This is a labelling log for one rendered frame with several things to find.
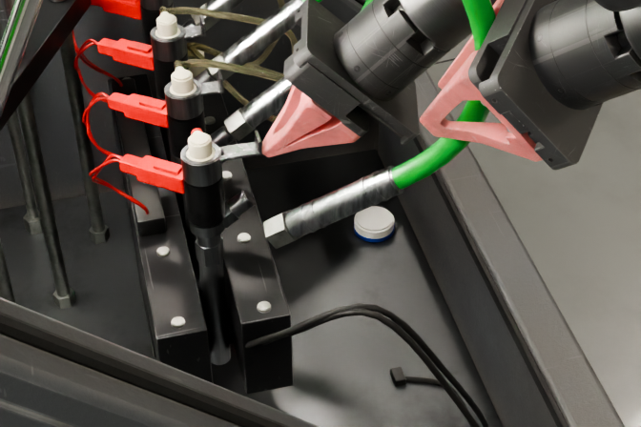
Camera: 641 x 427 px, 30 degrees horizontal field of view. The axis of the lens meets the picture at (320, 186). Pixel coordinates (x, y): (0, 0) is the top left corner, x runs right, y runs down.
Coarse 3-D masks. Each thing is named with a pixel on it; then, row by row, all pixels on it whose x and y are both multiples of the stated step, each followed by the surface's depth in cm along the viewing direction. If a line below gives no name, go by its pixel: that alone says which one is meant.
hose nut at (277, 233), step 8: (280, 216) 75; (264, 224) 75; (272, 224) 75; (280, 224) 75; (272, 232) 75; (280, 232) 74; (288, 232) 75; (272, 240) 75; (280, 240) 75; (288, 240) 75
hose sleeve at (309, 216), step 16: (368, 176) 72; (384, 176) 71; (336, 192) 73; (352, 192) 72; (368, 192) 72; (384, 192) 71; (400, 192) 71; (304, 208) 74; (320, 208) 73; (336, 208) 73; (352, 208) 72; (288, 224) 74; (304, 224) 74; (320, 224) 74
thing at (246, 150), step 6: (240, 144) 84; (246, 144) 84; (252, 144) 84; (222, 150) 84; (228, 150) 83; (234, 150) 83; (240, 150) 83; (246, 150) 83; (252, 150) 84; (222, 156) 83; (228, 156) 83; (234, 156) 83; (240, 156) 83; (246, 156) 83; (252, 156) 83; (222, 162) 83
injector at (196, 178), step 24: (192, 168) 82; (216, 168) 83; (192, 192) 84; (216, 192) 84; (240, 192) 86; (192, 216) 85; (216, 216) 85; (216, 240) 87; (216, 264) 89; (216, 288) 90; (216, 312) 92; (216, 336) 93; (216, 360) 95
